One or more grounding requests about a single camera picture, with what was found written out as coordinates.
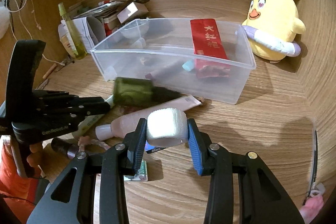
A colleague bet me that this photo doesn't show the white folded paper booklets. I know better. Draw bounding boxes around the white folded paper booklets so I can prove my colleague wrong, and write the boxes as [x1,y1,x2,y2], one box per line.
[58,16,106,57]

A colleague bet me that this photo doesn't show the red tea packet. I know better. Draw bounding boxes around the red tea packet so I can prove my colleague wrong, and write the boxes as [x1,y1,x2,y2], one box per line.
[190,19,230,79]

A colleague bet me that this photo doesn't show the pink braided rope bracelet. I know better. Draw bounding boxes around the pink braided rope bracelet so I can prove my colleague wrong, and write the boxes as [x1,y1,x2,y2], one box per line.
[77,135,111,152]

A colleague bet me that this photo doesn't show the pink cosmetic tube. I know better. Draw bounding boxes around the pink cosmetic tube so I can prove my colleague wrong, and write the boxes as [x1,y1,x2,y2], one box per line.
[95,96,202,140]

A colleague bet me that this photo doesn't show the yellow chick plush toy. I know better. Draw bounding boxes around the yellow chick plush toy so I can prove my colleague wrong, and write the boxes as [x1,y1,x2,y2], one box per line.
[242,0,306,63]

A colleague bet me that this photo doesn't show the left hand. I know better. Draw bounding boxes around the left hand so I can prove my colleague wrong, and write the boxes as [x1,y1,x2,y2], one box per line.
[27,142,43,176]

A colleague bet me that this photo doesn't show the yellow green spray bottle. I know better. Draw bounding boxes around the yellow green spray bottle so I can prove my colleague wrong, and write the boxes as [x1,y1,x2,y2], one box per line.
[58,2,87,60]

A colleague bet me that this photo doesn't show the clear plastic storage box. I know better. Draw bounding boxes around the clear plastic storage box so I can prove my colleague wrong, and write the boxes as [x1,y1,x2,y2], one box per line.
[91,18,256,104]

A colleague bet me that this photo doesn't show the small white cardboard box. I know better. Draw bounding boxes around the small white cardboard box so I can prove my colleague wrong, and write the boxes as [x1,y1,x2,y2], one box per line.
[117,2,149,24]

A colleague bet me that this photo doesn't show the small light blue object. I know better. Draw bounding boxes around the small light blue object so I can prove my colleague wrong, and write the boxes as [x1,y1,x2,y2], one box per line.
[182,60,195,72]

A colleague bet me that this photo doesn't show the small dark blue card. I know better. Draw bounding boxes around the small dark blue card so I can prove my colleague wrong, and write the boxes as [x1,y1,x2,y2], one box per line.
[145,141,162,153]

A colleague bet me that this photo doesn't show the pale green cosmetic tube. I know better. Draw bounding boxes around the pale green cosmetic tube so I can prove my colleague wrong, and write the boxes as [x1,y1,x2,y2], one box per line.
[71,94,116,139]

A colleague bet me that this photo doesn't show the small green square card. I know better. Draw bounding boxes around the small green square card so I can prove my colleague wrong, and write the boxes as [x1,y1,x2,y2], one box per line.
[123,160,148,182]

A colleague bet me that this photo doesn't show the dark purple lip gloss tube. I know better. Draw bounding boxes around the dark purple lip gloss tube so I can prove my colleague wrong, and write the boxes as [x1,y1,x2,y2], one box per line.
[51,138,79,160]

